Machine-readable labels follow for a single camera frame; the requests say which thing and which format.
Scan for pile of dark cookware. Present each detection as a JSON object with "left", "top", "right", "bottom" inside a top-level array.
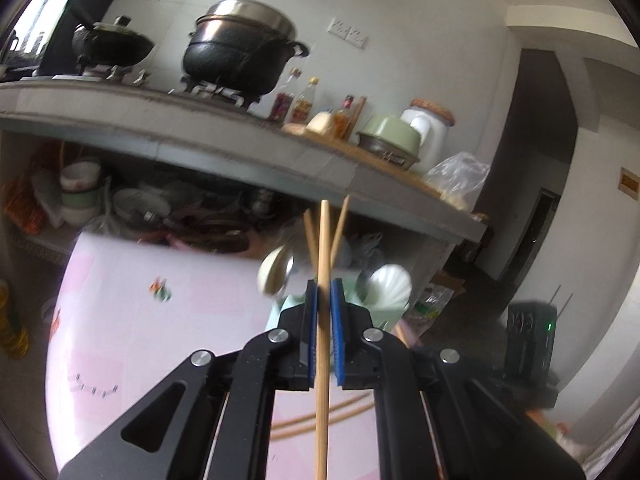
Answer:
[{"left": 112, "top": 175, "right": 281, "bottom": 256}]

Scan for white jar with woven lid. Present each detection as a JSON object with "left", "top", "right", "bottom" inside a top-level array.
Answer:
[{"left": 400, "top": 99, "right": 456, "bottom": 173}]

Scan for long bamboo chopstick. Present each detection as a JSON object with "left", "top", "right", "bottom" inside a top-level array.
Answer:
[
  {"left": 315, "top": 200, "right": 332, "bottom": 480},
  {"left": 330, "top": 196, "right": 351, "bottom": 261}
]

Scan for plastic bags with green print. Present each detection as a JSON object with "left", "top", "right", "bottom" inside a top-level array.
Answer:
[{"left": 405, "top": 282, "right": 468, "bottom": 333}]

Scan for green enamel basin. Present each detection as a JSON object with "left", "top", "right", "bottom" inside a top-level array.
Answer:
[{"left": 361, "top": 114, "right": 421, "bottom": 151}]

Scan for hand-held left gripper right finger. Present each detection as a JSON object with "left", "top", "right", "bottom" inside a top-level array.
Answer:
[{"left": 330, "top": 277, "right": 586, "bottom": 480}]

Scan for white plastic bag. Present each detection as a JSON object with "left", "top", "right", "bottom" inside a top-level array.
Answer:
[{"left": 345, "top": 232, "right": 383, "bottom": 268}]

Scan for green star-cutout utensil holder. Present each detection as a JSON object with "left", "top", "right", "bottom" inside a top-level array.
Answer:
[{"left": 265, "top": 270, "right": 407, "bottom": 333}]

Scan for clear plastic bag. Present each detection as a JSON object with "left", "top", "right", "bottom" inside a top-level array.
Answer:
[{"left": 425, "top": 152, "right": 491, "bottom": 211}]

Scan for orange mesh bag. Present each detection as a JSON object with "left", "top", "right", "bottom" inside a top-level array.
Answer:
[{"left": 2, "top": 170, "right": 48, "bottom": 233}]

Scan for large black cooking pot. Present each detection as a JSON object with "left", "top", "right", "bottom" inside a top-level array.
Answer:
[{"left": 181, "top": 0, "right": 311, "bottom": 108}]

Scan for pile of bamboo chopsticks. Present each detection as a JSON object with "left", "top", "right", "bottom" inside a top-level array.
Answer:
[{"left": 270, "top": 392, "right": 378, "bottom": 443}]

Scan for dark cap glass bottle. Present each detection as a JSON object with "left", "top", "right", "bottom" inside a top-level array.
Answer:
[{"left": 270, "top": 67, "right": 303, "bottom": 123}]

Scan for shiny metal spoon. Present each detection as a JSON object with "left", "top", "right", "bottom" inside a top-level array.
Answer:
[{"left": 282, "top": 250, "right": 307, "bottom": 286}]

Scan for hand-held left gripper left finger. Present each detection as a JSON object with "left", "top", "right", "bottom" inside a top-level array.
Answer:
[{"left": 57, "top": 280, "right": 319, "bottom": 480}]

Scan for cardboard box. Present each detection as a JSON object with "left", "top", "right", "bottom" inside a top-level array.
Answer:
[{"left": 432, "top": 272, "right": 468, "bottom": 301}]

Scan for grey concrete kitchen counter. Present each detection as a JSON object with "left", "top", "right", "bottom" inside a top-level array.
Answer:
[{"left": 0, "top": 80, "right": 488, "bottom": 246}]

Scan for kitchen window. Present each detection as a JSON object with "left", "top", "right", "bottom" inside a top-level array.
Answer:
[{"left": 0, "top": 0, "right": 76, "bottom": 68}]

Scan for stack of bowls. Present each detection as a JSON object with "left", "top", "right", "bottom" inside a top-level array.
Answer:
[{"left": 59, "top": 160, "right": 103, "bottom": 226}]

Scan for yellow cap sauce bottle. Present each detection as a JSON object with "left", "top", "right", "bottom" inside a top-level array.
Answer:
[{"left": 291, "top": 77, "right": 321, "bottom": 126}]

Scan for gas stove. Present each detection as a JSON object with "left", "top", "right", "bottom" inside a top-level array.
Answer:
[{"left": 50, "top": 62, "right": 256, "bottom": 111}]

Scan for black wok with lid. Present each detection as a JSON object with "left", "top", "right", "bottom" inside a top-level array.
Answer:
[{"left": 72, "top": 16, "right": 156, "bottom": 68}]

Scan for yellow oil bottle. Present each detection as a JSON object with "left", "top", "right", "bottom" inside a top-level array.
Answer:
[{"left": 0, "top": 280, "right": 30, "bottom": 361}]

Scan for white wall socket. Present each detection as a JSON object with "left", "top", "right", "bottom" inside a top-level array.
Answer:
[{"left": 328, "top": 17, "right": 368, "bottom": 47}]

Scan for red cap sauce bottle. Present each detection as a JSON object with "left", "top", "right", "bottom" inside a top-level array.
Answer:
[{"left": 332, "top": 95, "right": 356, "bottom": 141}]

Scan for wooden cutting board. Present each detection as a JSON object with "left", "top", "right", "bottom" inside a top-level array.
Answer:
[{"left": 282, "top": 122, "right": 441, "bottom": 196}]

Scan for black router with antennas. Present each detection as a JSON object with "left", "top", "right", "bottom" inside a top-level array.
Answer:
[{"left": 506, "top": 285, "right": 573, "bottom": 383}]

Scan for cream plastic ladle spoon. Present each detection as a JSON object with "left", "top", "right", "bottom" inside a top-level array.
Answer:
[{"left": 256, "top": 246, "right": 296, "bottom": 296}]

